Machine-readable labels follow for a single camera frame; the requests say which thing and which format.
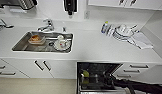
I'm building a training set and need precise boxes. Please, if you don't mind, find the stainless steel dishwasher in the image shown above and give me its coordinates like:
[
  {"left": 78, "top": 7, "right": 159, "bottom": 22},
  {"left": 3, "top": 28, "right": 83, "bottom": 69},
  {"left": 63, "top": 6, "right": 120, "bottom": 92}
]
[{"left": 76, "top": 61, "right": 124, "bottom": 94}]

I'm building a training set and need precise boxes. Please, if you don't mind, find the yellow-green bowl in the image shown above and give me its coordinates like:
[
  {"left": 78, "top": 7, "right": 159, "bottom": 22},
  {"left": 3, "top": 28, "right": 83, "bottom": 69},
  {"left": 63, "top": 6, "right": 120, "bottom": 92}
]
[{"left": 81, "top": 69, "right": 91, "bottom": 79}]

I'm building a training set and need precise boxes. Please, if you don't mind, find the white kitchen drawer unit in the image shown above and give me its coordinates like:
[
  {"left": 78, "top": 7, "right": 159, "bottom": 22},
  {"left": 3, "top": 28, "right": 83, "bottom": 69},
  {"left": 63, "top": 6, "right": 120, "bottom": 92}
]
[
  {"left": 113, "top": 62, "right": 158, "bottom": 84},
  {"left": 0, "top": 58, "right": 30, "bottom": 80}
]

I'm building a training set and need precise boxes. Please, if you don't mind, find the stack of white dishes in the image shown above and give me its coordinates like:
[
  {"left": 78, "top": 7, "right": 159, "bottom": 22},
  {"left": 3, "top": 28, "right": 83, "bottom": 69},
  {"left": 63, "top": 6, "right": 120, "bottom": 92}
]
[{"left": 113, "top": 23, "right": 137, "bottom": 43}]

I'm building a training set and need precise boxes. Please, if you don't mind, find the white dish towel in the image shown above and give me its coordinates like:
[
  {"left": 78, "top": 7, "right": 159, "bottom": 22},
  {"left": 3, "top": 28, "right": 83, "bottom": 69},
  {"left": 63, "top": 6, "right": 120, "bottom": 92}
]
[{"left": 131, "top": 31, "right": 155, "bottom": 50}]

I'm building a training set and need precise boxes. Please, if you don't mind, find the white two-door base cabinet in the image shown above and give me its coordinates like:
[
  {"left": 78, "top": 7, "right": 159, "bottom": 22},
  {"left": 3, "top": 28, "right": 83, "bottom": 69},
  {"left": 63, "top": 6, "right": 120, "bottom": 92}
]
[{"left": 3, "top": 58, "right": 78, "bottom": 80}]

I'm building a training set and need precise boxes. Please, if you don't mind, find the blue-label dish soap bottle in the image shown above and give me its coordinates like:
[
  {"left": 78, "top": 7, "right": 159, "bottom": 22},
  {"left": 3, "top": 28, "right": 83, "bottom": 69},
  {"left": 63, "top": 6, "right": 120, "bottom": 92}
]
[{"left": 100, "top": 21, "right": 109, "bottom": 35}]

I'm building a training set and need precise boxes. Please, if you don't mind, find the white dirty plate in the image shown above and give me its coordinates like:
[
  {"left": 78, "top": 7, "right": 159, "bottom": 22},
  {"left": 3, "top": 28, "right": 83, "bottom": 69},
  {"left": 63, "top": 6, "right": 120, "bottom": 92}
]
[{"left": 53, "top": 38, "right": 71, "bottom": 51}]

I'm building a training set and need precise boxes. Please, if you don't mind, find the white cup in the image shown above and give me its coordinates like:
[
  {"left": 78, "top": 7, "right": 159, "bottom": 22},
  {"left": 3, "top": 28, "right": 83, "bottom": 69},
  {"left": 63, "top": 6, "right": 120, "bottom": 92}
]
[{"left": 56, "top": 34, "right": 65, "bottom": 41}]

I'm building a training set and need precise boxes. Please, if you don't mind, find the small chrome soap pump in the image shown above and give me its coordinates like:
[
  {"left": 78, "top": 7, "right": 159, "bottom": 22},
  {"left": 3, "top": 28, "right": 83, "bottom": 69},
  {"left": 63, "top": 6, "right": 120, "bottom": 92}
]
[{"left": 62, "top": 26, "right": 67, "bottom": 34}]

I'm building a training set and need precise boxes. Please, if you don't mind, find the chrome sink faucet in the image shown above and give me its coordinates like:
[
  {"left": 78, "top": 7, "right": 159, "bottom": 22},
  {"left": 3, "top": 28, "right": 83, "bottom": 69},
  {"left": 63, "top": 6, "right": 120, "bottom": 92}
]
[{"left": 37, "top": 18, "right": 55, "bottom": 33}]

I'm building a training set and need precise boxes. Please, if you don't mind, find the bowl with orange leftovers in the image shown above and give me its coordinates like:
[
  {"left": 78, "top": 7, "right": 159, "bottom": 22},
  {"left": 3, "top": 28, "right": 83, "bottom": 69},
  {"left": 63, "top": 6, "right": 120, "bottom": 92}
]
[{"left": 28, "top": 34, "right": 47, "bottom": 46}]

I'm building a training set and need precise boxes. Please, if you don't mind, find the stainless steel sink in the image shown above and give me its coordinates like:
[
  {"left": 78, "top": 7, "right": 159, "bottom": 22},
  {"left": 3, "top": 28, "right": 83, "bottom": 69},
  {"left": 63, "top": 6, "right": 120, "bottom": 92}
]
[{"left": 11, "top": 30, "right": 74, "bottom": 54}]

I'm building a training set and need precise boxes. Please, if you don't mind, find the white paper towel sheet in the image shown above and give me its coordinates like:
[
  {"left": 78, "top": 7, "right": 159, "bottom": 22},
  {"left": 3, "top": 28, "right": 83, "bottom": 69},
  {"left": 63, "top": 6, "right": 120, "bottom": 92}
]
[{"left": 10, "top": 8, "right": 27, "bottom": 15}]

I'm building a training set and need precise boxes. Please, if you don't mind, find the grey paper towel dispenser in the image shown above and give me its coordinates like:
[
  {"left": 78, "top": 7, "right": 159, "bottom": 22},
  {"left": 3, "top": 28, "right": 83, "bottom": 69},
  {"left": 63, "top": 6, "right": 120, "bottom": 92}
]
[{"left": 0, "top": 0, "right": 39, "bottom": 10}]

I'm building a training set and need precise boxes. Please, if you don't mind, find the chrome side tap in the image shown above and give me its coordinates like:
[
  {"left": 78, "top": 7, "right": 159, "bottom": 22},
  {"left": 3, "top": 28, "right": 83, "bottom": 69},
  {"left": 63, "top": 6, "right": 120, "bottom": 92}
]
[{"left": 0, "top": 19, "right": 15, "bottom": 31}]

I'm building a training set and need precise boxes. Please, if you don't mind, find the silver cabinet bar handle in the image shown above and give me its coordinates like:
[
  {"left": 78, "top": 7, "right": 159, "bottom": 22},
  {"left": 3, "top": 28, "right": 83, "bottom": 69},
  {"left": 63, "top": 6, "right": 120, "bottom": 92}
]
[
  {"left": 129, "top": 0, "right": 137, "bottom": 6},
  {"left": 118, "top": 0, "right": 126, "bottom": 5},
  {"left": 34, "top": 59, "right": 45, "bottom": 72},
  {"left": 42, "top": 59, "right": 52, "bottom": 72}
]

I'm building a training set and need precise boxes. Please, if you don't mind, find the white wall outlet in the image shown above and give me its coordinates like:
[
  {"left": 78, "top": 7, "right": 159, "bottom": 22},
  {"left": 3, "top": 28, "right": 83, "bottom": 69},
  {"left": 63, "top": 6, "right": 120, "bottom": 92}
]
[{"left": 84, "top": 10, "right": 91, "bottom": 19}]

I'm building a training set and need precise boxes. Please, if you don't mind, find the white wall cabinet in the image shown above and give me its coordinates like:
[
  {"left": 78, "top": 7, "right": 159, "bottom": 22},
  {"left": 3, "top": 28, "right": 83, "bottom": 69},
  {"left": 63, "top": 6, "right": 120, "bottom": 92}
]
[{"left": 87, "top": 0, "right": 162, "bottom": 10}]

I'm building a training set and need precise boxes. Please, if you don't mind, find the black wall soap dispenser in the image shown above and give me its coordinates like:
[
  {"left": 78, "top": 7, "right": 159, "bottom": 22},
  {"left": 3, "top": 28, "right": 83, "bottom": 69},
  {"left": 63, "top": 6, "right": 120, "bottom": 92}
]
[{"left": 63, "top": 0, "right": 78, "bottom": 16}]

